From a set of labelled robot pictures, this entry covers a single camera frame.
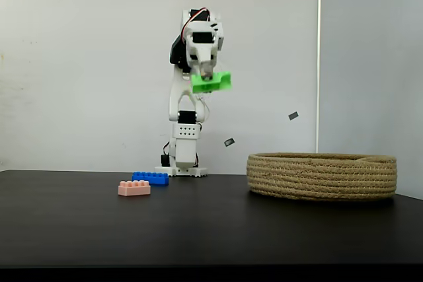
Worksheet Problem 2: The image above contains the blue lego block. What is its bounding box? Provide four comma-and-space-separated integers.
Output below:
132, 171, 170, 186

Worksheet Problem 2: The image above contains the woven rope basket tray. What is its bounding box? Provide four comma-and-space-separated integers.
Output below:
246, 152, 398, 202

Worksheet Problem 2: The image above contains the pink lego block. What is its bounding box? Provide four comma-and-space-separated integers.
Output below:
118, 180, 151, 197

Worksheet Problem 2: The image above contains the red white black wrist cable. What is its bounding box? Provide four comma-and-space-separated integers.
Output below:
182, 7, 210, 36

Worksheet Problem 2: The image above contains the green lego block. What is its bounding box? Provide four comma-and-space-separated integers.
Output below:
190, 70, 233, 94

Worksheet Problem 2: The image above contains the white vertical wall trim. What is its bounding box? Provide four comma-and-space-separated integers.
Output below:
316, 0, 323, 154

